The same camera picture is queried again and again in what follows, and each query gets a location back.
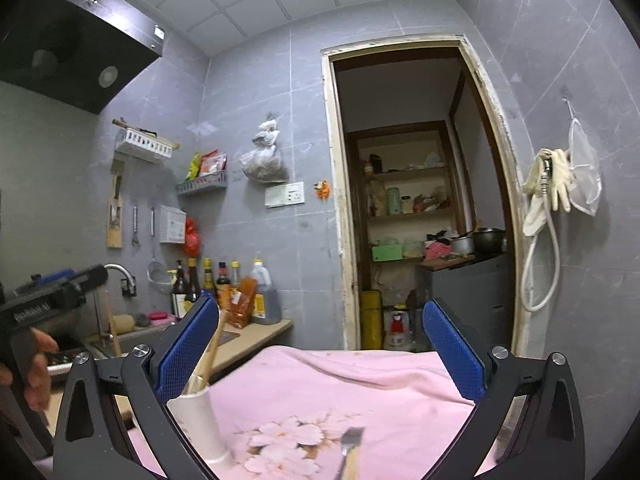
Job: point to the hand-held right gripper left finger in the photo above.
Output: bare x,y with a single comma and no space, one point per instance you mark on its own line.
185,350

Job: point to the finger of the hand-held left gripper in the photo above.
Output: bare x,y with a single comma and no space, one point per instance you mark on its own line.
50,278
87,277

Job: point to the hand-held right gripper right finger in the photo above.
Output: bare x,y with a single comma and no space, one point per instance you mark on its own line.
455,350

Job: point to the white plastic utensil holder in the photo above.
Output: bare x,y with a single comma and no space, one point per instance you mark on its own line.
200,425

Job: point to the metal peeler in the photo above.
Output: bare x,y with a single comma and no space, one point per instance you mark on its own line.
352,435

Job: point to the person's left hand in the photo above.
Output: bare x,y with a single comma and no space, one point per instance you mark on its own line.
40,380

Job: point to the metal faucet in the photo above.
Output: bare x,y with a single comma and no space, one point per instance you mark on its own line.
124,273

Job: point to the pink soap box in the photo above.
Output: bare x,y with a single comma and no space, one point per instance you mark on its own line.
160,318

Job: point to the steel sink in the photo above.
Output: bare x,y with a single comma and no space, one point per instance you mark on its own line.
135,341

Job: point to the grey steel wool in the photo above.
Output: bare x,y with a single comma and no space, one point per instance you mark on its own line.
141,320

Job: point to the wooden knife holder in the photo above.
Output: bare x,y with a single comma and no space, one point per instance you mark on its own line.
114,230

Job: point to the tan scrub sponge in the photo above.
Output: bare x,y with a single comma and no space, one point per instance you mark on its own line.
124,322

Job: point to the dark glass bottle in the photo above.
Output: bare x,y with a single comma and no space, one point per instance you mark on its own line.
179,292

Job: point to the white red label bottle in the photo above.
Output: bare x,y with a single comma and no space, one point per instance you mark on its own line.
397,331

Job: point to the dark grey cabinet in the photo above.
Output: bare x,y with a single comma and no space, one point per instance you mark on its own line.
465,290

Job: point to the dark soy sauce bottle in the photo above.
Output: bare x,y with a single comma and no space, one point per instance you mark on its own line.
192,285

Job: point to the hanging metal kitchen tool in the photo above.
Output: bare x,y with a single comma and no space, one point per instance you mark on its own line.
135,222

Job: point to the metal mesh strainer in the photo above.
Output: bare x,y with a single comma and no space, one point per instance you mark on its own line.
161,280

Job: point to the yellow cap sauce bottle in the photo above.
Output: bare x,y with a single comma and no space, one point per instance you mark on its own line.
208,280

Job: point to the red cap sauce bottle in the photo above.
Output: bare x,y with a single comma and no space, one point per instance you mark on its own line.
223,285

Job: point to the orange seasoning packet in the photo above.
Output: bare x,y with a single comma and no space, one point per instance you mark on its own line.
244,302

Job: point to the kitchen counter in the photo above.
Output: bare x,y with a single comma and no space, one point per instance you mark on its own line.
260,332

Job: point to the pink floral blanket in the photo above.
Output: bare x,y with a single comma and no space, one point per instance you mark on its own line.
375,385

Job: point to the yellow container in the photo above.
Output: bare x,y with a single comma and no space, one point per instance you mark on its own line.
371,320

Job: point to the small yellow cap bottle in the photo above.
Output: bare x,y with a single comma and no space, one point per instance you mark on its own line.
235,275

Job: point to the large cooking oil jug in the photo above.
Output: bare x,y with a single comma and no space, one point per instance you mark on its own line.
264,297

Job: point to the pink cloth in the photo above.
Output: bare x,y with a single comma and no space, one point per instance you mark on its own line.
437,250

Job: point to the silver pot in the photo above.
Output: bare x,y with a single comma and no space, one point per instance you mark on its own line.
462,245

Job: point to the red plastic bag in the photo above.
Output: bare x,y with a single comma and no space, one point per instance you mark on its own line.
191,240

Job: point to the black pot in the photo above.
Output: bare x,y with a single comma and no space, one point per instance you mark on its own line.
488,241

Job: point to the green box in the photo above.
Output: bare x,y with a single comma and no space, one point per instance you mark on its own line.
386,253

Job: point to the wooden shelf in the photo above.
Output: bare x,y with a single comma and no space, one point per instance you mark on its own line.
410,216

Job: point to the yellow green snack packet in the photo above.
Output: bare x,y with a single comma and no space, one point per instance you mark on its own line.
194,166

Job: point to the green canister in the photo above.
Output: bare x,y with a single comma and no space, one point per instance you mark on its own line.
392,201

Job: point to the red snack packet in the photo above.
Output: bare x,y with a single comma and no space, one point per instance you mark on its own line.
213,162

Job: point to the clear hanging plastic bag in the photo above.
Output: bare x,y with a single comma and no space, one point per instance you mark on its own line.
262,162

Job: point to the orange plug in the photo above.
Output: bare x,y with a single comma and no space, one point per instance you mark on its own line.
324,189

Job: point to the white mesh bag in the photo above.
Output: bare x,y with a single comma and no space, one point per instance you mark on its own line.
585,180

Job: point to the black range hood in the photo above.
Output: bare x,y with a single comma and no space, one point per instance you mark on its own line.
60,50

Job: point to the black wall socket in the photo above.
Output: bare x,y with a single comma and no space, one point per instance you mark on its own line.
130,289

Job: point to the white wall box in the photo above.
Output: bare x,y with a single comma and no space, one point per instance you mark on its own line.
172,225

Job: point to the white wall basket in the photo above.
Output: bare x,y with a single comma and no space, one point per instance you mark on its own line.
145,146

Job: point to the grey wall rack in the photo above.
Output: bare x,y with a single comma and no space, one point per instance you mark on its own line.
200,186

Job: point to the white wall switch socket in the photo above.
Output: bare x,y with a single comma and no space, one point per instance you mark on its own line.
285,194

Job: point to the worn door frame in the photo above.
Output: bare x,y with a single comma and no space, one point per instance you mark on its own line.
332,160

